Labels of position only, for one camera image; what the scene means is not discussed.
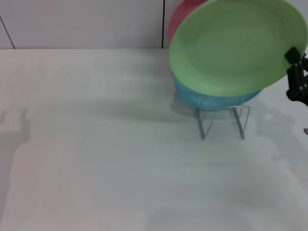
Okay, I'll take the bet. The green round plate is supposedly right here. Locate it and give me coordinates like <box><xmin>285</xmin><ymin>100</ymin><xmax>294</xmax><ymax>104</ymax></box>
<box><xmin>169</xmin><ymin>0</ymin><xmax>308</xmax><ymax>98</ymax></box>

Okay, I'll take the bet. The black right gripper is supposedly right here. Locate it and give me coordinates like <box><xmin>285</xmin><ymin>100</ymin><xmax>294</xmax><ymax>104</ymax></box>
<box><xmin>284</xmin><ymin>46</ymin><xmax>308</xmax><ymax>107</ymax></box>

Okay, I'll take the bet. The teal blue round plate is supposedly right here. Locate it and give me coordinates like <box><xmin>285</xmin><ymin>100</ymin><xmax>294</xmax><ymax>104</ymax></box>
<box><xmin>172</xmin><ymin>71</ymin><xmax>263</xmax><ymax>112</ymax></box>

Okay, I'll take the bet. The silver wire plate rack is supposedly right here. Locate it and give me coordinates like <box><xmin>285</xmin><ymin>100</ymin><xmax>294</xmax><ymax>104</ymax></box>
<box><xmin>196</xmin><ymin>95</ymin><xmax>251</xmax><ymax>141</ymax></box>

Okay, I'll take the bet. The red round plate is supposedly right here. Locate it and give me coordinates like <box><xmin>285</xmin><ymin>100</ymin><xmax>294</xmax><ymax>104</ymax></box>
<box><xmin>168</xmin><ymin>0</ymin><xmax>210</xmax><ymax>46</ymax></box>

